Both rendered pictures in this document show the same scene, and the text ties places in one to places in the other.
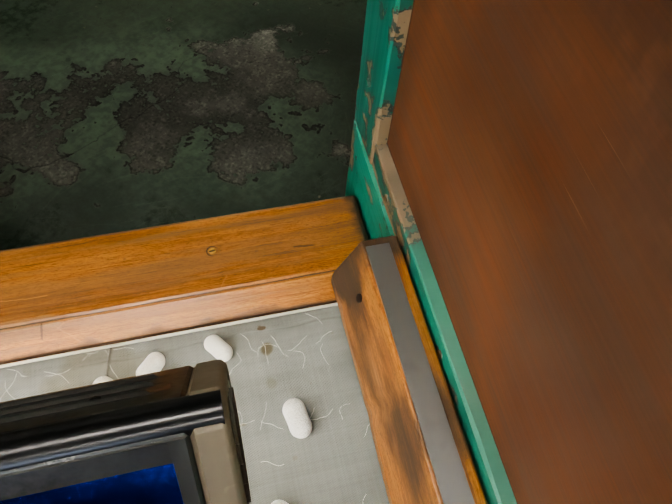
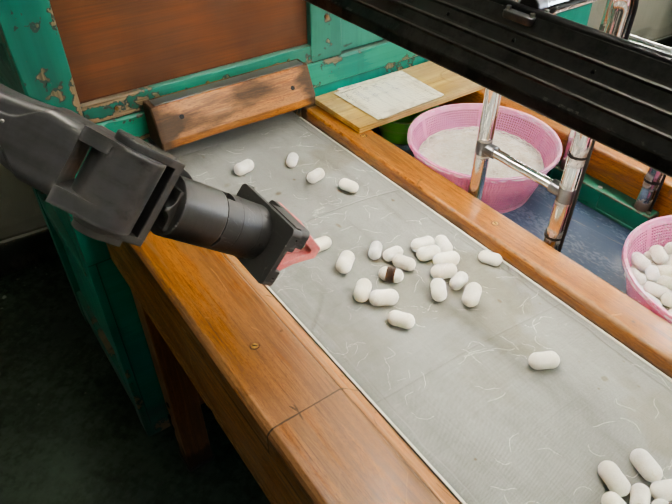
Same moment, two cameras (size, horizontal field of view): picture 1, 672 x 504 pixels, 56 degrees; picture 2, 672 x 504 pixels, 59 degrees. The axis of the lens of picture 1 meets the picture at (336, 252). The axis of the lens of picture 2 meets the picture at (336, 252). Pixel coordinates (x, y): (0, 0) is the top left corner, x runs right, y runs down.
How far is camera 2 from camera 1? 0.93 m
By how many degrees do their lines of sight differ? 64
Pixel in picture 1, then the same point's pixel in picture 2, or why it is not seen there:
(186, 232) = not seen: hidden behind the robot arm
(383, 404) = (234, 107)
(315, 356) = (204, 175)
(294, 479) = (273, 166)
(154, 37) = not seen: outside the picture
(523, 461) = (253, 35)
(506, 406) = (235, 36)
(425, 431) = (246, 78)
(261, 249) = not seen: hidden behind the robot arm
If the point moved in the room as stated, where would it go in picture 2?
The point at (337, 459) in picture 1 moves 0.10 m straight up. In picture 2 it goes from (257, 158) to (252, 105)
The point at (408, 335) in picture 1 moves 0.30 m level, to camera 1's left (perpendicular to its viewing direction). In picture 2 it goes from (202, 88) to (232, 185)
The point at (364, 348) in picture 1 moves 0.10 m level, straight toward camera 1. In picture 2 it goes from (207, 117) to (267, 113)
